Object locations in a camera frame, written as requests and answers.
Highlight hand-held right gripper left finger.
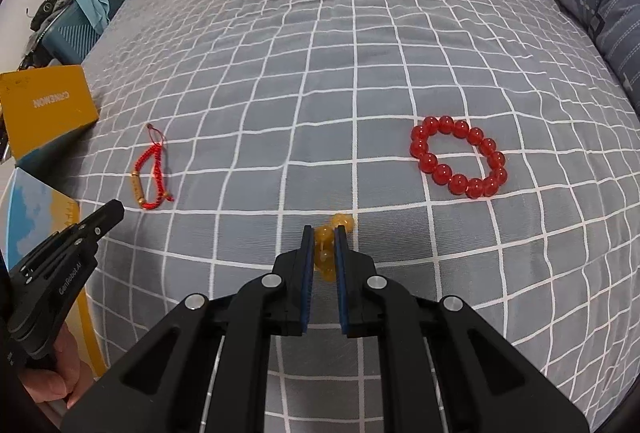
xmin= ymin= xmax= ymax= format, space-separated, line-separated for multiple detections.
xmin=60 ymin=225 xmax=317 ymax=433

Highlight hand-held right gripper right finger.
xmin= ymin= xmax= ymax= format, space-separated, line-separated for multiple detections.
xmin=334 ymin=224 xmax=591 ymax=433

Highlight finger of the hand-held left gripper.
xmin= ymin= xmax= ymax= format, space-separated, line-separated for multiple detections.
xmin=54 ymin=200 xmax=125 ymax=247

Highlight yellow amber bead bracelet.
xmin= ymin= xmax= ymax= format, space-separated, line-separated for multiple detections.
xmin=313 ymin=212 xmax=357 ymax=285

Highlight blue printed cardboard box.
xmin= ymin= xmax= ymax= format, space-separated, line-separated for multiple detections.
xmin=0 ymin=65 xmax=107 ymax=377

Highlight person's left hand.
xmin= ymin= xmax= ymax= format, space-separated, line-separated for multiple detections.
xmin=22 ymin=325 xmax=81 ymax=410

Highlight teal suitcase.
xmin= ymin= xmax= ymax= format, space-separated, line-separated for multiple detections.
xmin=42 ymin=0 xmax=136 ymax=64

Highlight teal cloth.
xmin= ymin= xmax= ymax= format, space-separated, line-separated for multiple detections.
xmin=74 ymin=0 xmax=111 ymax=36

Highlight grey checked bed sheet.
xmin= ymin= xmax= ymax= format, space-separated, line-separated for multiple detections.
xmin=65 ymin=0 xmax=640 ymax=433

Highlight black bag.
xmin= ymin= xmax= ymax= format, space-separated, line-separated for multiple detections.
xmin=27 ymin=0 xmax=76 ymax=32

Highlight red cord bracelet gold plate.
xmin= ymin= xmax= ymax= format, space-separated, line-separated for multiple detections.
xmin=130 ymin=122 xmax=176 ymax=210

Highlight red bead bracelet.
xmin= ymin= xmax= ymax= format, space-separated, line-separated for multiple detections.
xmin=409 ymin=115 xmax=509 ymax=200

